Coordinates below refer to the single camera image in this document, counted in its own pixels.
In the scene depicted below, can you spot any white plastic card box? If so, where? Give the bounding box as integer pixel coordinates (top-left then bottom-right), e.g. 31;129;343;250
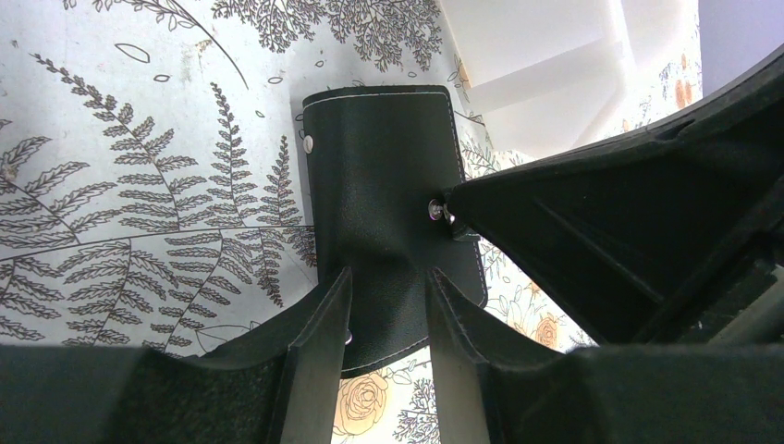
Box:
441;0;696;158

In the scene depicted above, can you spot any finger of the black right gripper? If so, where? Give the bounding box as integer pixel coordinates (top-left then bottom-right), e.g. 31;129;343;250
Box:
447;49;783;345

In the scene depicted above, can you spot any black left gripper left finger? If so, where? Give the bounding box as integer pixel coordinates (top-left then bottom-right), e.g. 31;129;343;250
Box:
1;268;352;443

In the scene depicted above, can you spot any black leather card holder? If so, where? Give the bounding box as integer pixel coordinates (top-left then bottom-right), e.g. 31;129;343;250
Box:
302;85;488;378

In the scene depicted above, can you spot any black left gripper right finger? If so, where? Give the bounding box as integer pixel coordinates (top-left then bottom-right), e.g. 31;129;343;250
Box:
426;269;783;443

